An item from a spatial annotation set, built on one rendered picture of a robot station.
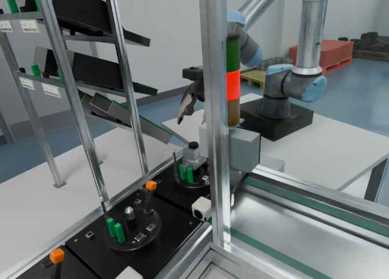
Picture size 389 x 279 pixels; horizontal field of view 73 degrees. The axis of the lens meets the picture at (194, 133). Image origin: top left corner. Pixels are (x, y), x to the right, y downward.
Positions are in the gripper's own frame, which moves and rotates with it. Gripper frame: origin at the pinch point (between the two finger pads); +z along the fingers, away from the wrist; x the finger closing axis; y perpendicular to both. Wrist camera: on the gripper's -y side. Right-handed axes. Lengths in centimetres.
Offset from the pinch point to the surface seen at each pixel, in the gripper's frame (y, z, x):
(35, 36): 68, -62, 304
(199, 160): 7.4, 8.6, -2.2
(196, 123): 58, -10, 39
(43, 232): -7, 46, 33
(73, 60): -24.1, -4.4, 24.6
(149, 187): -7.5, 19.2, -0.3
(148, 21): 174, -155, 261
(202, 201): 4.7, 18.6, -9.3
